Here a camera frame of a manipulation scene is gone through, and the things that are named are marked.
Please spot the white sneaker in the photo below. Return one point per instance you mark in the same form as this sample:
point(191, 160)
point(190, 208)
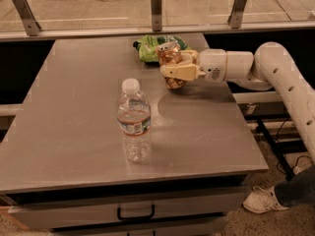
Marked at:
point(262, 200)

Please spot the clear plastic water bottle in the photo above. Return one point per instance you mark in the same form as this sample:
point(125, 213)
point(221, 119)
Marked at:
point(134, 119)

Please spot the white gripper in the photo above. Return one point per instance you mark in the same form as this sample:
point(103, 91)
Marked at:
point(212, 64)

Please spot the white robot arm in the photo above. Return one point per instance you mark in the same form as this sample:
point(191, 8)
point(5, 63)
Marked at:
point(270, 67)

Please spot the upper grey drawer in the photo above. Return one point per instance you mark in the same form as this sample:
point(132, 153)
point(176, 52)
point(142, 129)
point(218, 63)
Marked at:
point(103, 210)

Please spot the middle metal railing bracket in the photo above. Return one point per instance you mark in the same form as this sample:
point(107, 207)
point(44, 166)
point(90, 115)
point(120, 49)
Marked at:
point(156, 11)

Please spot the grey drawer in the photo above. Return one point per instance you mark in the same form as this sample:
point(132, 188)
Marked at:
point(103, 210)
point(197, 226)

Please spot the orange soda can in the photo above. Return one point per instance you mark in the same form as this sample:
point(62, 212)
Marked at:
point(169, 53)

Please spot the green snack bag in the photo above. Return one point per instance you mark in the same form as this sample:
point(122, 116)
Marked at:
point(146, 46)

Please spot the lower grey drawer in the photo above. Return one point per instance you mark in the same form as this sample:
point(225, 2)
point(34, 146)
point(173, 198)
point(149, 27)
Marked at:
point(197, 226)

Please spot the left metal railing bracket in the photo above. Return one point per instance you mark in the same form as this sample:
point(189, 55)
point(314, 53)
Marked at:
point(31, 26)

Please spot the metal railing bracket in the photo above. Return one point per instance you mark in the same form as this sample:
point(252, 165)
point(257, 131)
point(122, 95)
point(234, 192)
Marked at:
point(31, 26)
point(236, 16)
point(156, 11)

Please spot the black drawer handle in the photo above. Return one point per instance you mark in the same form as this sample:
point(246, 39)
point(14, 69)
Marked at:
point(136, 213)

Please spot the right metal railing bracket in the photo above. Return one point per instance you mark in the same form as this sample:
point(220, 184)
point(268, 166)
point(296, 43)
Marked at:
point(236, 16)

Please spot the blue jeans leg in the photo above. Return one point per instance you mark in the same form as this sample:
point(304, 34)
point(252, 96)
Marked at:
point(300, 190)

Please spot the black floor stand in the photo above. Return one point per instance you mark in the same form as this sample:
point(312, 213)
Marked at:
point(280, 149)

